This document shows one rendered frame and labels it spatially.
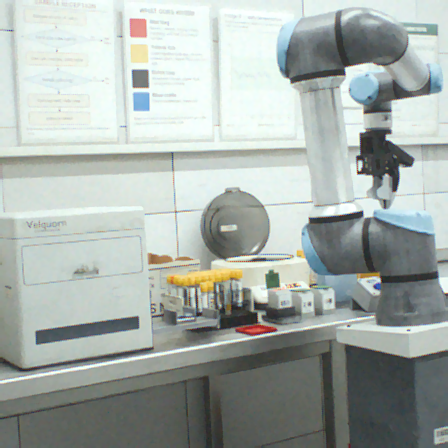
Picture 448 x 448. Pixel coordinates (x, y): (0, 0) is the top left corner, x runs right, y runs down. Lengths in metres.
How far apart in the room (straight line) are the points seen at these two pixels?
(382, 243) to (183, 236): 0.94
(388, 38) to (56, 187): 1.05
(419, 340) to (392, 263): 0.17
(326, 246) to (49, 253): 0.55
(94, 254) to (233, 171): 0.99
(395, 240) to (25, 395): 0.77
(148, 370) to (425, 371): 0.54
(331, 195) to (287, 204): 0.99
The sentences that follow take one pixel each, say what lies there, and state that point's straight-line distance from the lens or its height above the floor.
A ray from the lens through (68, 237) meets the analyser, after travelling 1.58.
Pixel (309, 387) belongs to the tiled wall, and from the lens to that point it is 2.74.
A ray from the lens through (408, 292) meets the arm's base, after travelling 1.60.
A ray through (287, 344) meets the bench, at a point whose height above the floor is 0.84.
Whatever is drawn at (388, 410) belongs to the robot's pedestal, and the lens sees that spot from 1.62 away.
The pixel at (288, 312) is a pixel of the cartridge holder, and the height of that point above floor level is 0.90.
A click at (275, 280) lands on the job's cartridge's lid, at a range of 1.94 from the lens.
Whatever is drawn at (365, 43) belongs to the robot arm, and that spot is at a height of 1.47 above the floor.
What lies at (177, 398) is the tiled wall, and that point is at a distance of 2.47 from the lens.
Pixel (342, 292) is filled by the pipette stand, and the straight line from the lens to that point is 2.10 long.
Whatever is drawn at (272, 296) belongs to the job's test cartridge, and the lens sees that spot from 1.91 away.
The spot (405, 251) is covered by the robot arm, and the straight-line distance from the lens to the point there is 1.60.
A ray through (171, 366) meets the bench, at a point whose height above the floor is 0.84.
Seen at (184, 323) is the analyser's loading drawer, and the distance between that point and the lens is 1.72.
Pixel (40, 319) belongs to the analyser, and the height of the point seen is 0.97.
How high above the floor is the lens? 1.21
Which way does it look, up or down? 3 degrees down
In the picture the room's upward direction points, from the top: 3 degrees counter-clockwise
